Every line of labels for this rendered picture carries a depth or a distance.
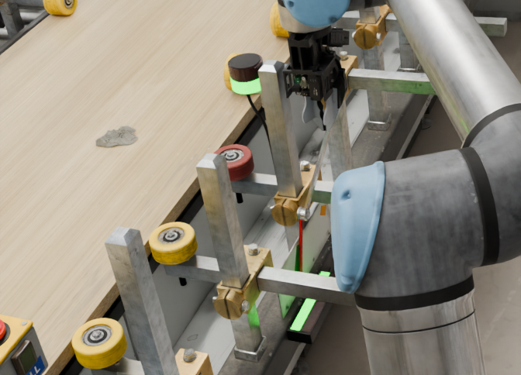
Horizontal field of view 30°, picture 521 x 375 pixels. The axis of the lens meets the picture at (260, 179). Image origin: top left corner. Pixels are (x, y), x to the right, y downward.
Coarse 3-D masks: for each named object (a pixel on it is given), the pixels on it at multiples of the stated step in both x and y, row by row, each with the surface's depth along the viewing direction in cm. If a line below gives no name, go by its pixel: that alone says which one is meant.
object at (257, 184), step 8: (248, 176) 187; (256, 176) 186; (264, 176) 186; (272, 176) 185; (232, 184) 187; (240, 184) 186; (248, 184) 186; (256, 184) 185; (264, 184) 184; (272, 184) 183; (320, 184) 181; (328, 184) 180; (240, 192) 187; (248, 192) 187; (256, 192) 186; (264, 192) 185; (272, 192) 184; (320, 192) 180; (328, 192) 179; (312, 200) 181; (320, 200) 181; (328, 200) 180
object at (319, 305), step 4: (332, 276) 183; (316, 304) 177; (320, 304) 177; (324, 304) 177; (312, 308) 177; (316, 308) 177; (320, 308) 176; (312, 312) 176; (316, 312) 176; (308, 316) 175; (312, 316) 175; (316, 316) 175; (308, 320) 174; (312, 320) 174; (304, 324) 174; (308, 324) 174; (312, 324) 173; (304, 328) 173; (308, 328) 173
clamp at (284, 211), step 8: (312, 168) 184; (320, 168) 185; (304, 176) 182; (320, 176) 185; (304, 184) 180; (304, 192) 178; (280, 200) 177; (288, 200) 177; (296, 200) 176; (304, 200) 179; (272, 208) 177; (280, 208) 176; (288, 208) 175; (296, 208) 176; (272, 216) 178; (280, 216) 177; (288, 216) 176; (296, 216) 176; (280, 224) 178; (288, 224) 178
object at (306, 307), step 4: (324, 272) 185; (328, 276) 184; (308, 300) 179; (312, 300) 179; (304, 304) 178; (308, 304) 178; (312, 304) 178; (304, 308) 177; (308, 308) 177; (300, 312) 176; (304, 312) 176; (308, 312) 176; (300, 316) 176; (304, 316) 175; (296, 320) 175; (300, 320) 175; (304, 320) 175; (296, 324) 174; (300, 324) 174; (292, 328) 173; (296, 328) 173; (300, 328) 173
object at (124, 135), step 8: (120, 128) 199; (128, 128) 199; (104, 136) 197; (112, 136) 197; (120, 136) 196; (128, 136) 196; (136, 136) 197; (96, 144) 196; (104, 144) 196; (112, 144) 195; (120, 144) 195; (128, 144) 195
